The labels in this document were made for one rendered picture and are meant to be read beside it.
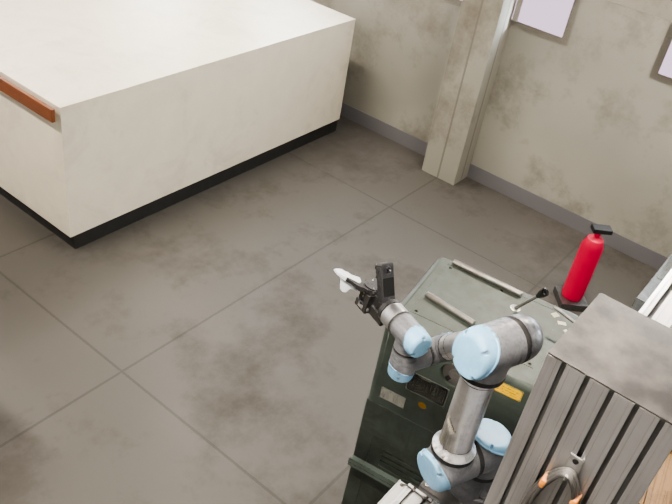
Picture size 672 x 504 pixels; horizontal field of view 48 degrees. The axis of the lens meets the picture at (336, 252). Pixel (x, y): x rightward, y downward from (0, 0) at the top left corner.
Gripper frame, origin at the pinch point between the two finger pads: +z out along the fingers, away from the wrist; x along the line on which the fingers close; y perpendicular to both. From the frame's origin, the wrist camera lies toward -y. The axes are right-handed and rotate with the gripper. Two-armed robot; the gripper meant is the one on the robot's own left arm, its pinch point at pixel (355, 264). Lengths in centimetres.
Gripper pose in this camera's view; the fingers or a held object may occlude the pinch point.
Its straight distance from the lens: 221.6
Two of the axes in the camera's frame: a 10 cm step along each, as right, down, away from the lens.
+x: 8.3, -0.9, 5.5
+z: -5.0, -5.7, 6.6
